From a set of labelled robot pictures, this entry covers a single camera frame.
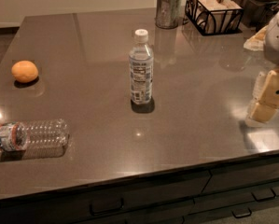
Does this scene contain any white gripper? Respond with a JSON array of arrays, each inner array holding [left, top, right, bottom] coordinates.
[[248, 11, 279, 123]]

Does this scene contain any blue label plastic bottle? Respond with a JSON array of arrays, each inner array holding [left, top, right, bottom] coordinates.
[[129, 29, 154, 105]]

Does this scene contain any clear lying water bottle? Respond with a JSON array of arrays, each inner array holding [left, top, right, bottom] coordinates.
[[0, 119, 69, 161]]

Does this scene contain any plastic wrapped snack packet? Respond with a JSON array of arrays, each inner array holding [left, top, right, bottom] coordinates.
[[244, 26, 267, 51]]

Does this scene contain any dark box with snacks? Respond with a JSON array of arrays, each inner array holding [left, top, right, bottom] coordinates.
[[233, 0, 279, 30]]

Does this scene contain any metal cup with utensils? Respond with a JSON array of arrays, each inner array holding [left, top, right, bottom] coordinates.
[[155, 0, 182, 29]]

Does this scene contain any orange fruit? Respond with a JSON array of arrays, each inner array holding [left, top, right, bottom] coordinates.
[[11, 61, 38, 83]]

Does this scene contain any black wire napkin basket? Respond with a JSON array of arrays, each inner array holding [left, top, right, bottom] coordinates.
[[184, 0, 244, 35]]

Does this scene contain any right upper drawer handle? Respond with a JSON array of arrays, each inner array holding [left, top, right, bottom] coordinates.
[[252, 189, 275, 202]]

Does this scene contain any drawer handle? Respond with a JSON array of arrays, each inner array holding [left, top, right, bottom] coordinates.
[[90, 198, 124, 216], [231, 207, 252, 219], [252, 189, 275, 202]]

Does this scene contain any right lower drawer handle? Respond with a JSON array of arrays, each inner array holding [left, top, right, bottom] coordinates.
[[231, 207, 252, 219]]

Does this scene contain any left drawer handle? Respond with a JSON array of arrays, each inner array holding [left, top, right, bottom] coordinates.
[[90, 198, 124, 216]]

